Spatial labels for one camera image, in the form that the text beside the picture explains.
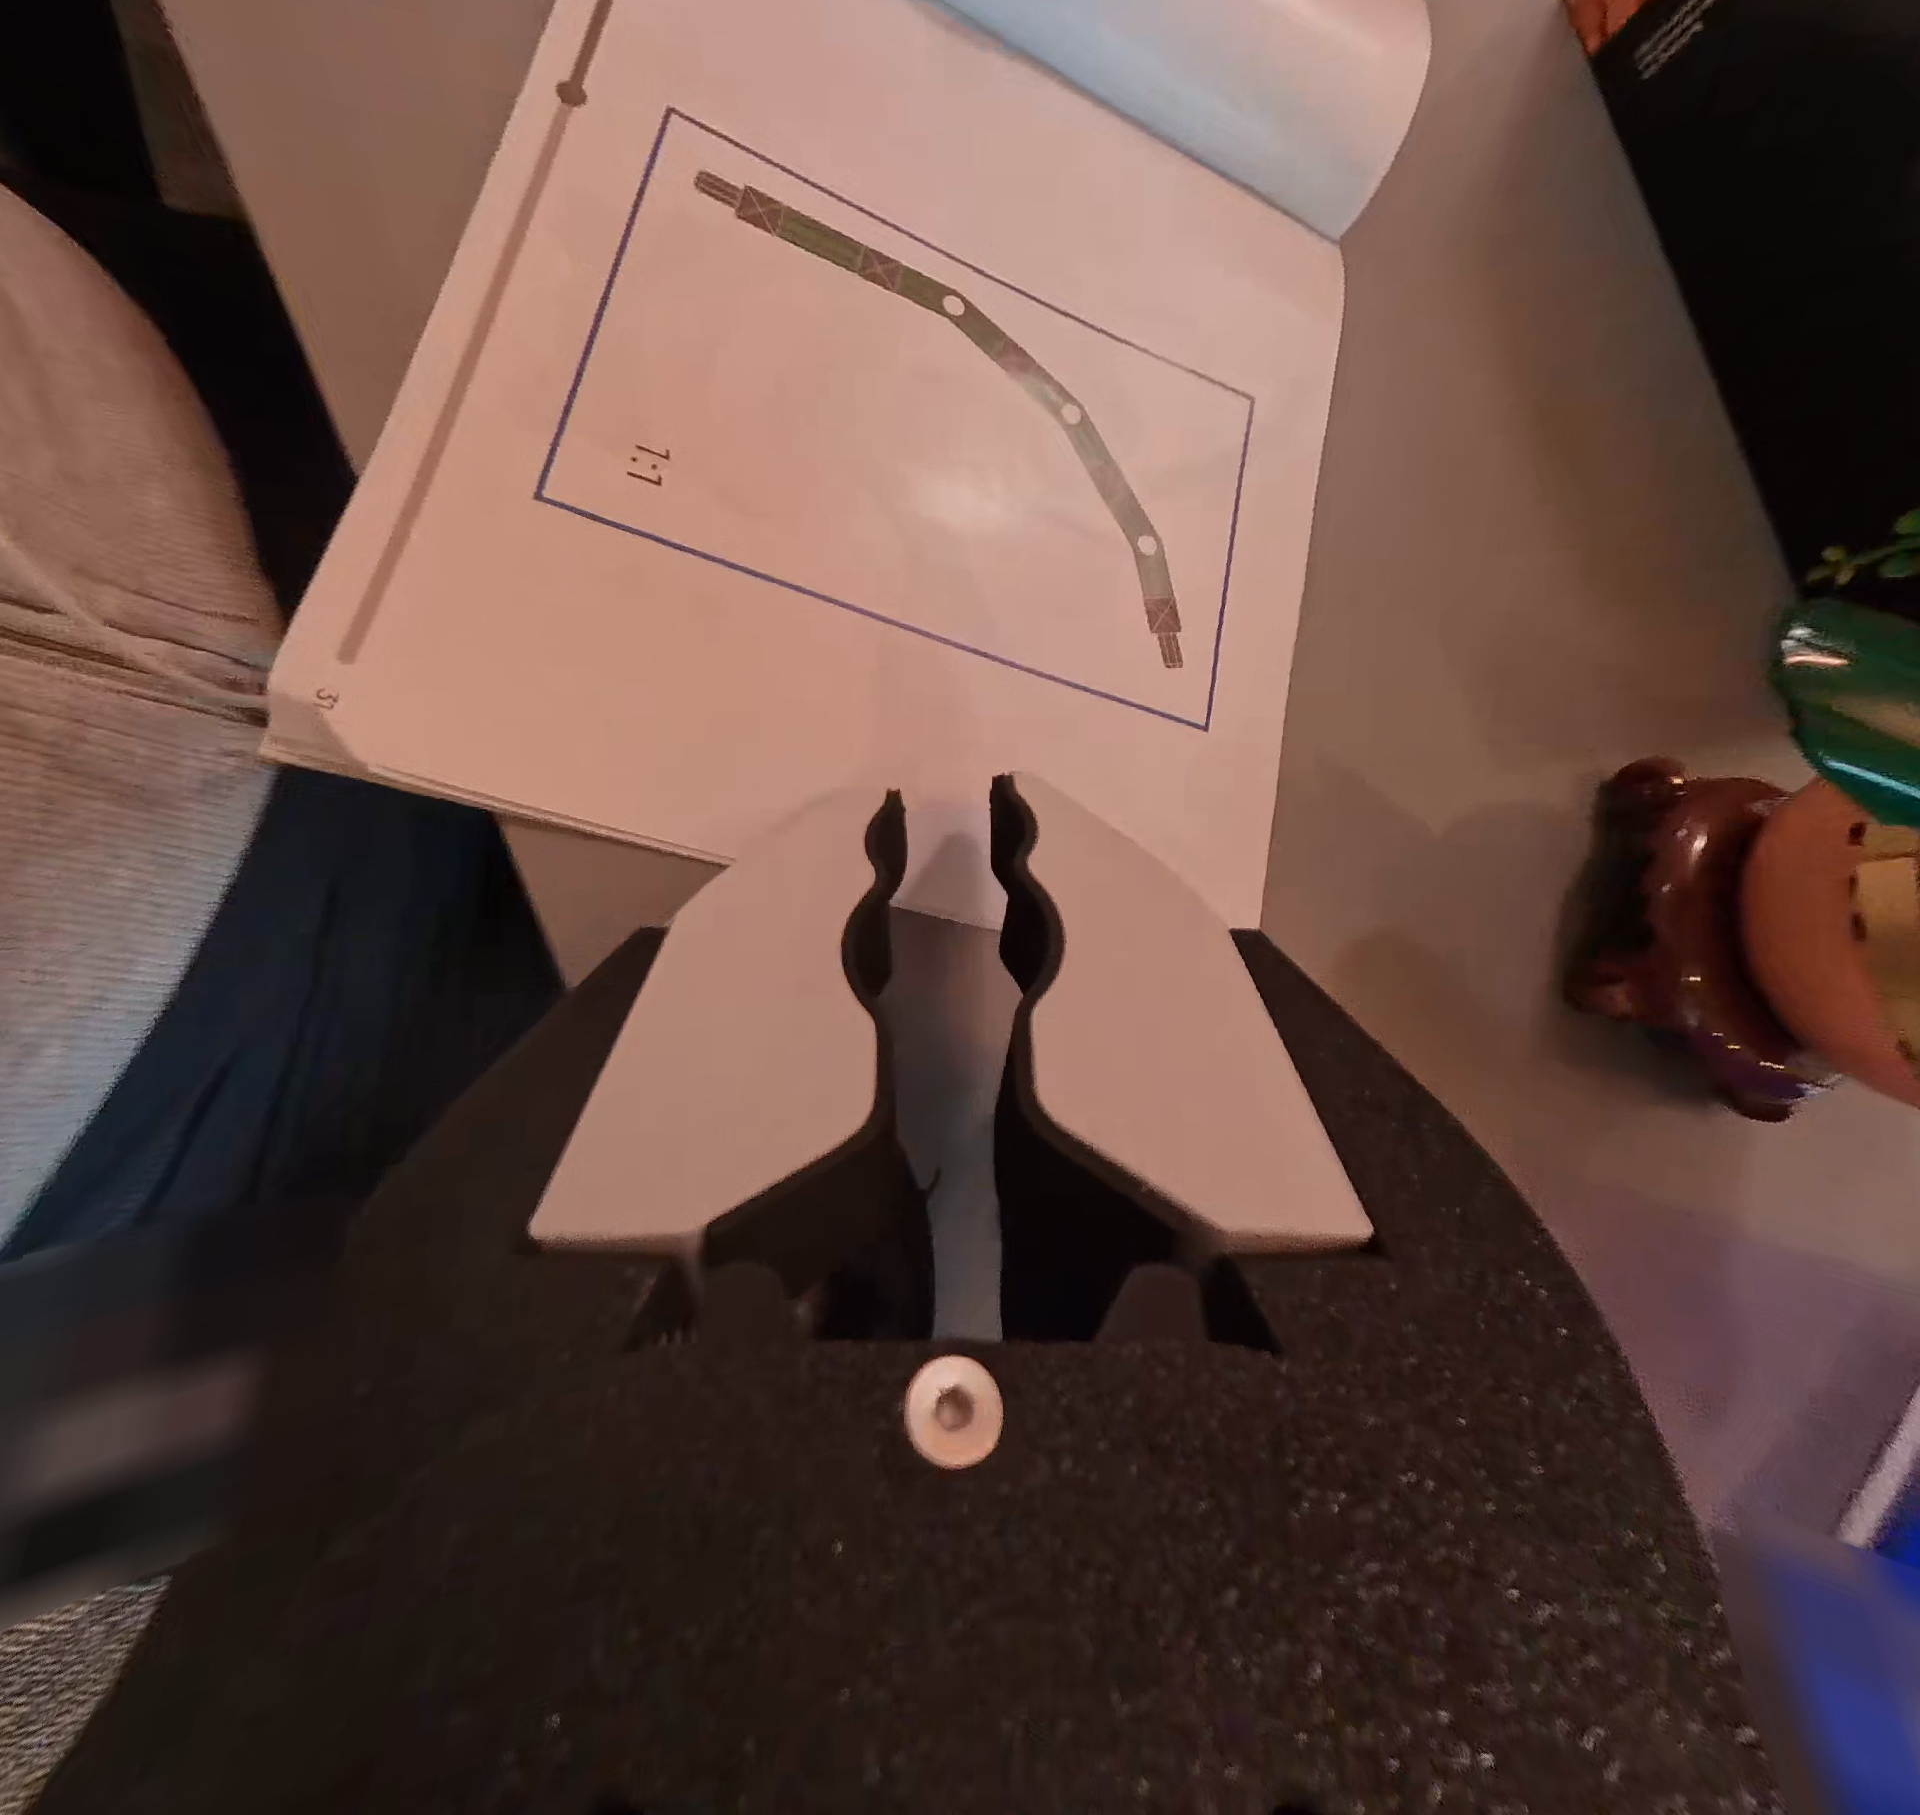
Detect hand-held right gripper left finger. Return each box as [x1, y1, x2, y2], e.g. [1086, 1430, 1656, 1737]
[525, 786, 917, 1255]

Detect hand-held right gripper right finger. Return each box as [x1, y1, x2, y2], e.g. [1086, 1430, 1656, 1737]
[988, 771, 1377, 1263]

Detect toy orchid plant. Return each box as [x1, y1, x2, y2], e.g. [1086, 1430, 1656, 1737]
[1561, 510, 1920, 1126]

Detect instruction booklet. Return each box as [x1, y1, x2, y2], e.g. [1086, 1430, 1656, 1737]
[262, 0, 1434, 933]

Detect grey desk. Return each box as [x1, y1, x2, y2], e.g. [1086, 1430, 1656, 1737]
[113, 0, 1920, 1548]

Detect person's legs in dark jeans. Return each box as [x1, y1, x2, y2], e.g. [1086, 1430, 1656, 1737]
[0, 765, 571, 1548]

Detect person's grey sweater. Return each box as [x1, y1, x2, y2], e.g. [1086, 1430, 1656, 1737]
[0, 181, 294, 1232]

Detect blue plastic bin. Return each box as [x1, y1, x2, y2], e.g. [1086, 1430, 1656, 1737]
[1711, 1455, 1920, 1815]

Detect black orchid set box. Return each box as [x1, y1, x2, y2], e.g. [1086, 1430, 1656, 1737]
[1561, 0, 1920, 588]

